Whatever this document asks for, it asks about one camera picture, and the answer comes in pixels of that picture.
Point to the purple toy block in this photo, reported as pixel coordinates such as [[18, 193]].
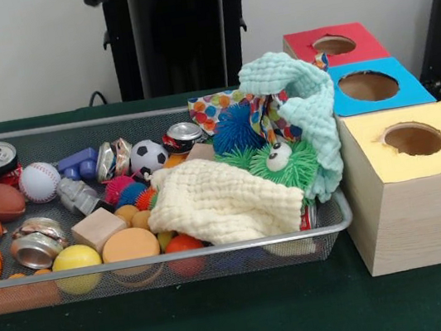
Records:
[[77, 163]]

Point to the cream yellow cloth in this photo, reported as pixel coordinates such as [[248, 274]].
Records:
[[226, 202]]

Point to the white baseball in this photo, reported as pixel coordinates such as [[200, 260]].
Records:
[[39, 182]]

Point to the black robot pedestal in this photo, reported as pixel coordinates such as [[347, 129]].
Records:
[[178, 33]]

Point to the grey plastic bottle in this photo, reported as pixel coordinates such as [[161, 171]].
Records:
[[78, 194]]

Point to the green spiky toy with eyes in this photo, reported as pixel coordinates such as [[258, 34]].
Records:
[[284, 168]]

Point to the large blue fuzzy spiky ball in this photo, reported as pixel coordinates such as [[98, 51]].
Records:
[[236, 129]]

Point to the large polka dot cloth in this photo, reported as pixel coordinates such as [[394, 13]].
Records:
[[207, 109]]

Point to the wooden box with three holes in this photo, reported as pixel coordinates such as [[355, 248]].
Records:
[[422, 217]]

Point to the black white soccer ball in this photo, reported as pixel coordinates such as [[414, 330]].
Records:
[[148, 156]]

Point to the mint green muslin cloth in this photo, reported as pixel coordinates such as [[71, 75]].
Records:
[[313, 117]]

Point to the shallow clear mesh bin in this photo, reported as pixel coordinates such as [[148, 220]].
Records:
[[293, 252]]

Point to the yellow ball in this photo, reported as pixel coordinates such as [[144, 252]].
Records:
[[75, 256]]

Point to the brown toy football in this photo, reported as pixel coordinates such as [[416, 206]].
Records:
[[2, 202]]

